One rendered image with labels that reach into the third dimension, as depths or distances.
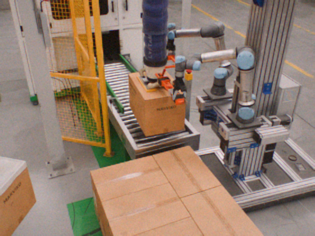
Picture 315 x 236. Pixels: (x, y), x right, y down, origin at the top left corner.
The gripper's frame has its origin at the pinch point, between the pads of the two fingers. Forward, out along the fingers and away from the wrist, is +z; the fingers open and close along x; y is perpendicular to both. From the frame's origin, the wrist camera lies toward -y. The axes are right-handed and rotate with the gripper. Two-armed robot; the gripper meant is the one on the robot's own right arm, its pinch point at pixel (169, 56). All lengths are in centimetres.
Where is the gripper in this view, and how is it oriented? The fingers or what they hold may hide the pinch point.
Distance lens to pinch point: 348.0
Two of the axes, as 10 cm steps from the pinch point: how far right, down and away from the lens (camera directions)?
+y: 3.1, 5.0, -8.1
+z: 0.0, 8.5, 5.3
